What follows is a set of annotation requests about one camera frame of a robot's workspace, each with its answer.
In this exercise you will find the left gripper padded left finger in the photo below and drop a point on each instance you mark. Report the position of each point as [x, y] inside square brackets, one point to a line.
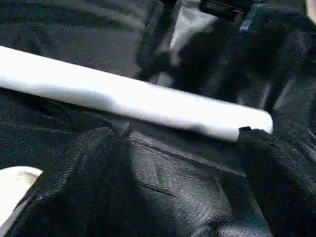
[74, 192]

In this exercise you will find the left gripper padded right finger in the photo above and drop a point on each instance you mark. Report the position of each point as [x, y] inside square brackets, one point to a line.
[281, 187]

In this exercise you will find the white plastic table top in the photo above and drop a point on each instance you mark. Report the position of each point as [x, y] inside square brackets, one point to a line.
[12, 187]

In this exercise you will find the white plastic table leg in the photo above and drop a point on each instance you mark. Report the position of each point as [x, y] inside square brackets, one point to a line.
[123, 96]

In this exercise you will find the black plastic mat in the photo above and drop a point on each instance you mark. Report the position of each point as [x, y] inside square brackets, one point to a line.
[187, 187]

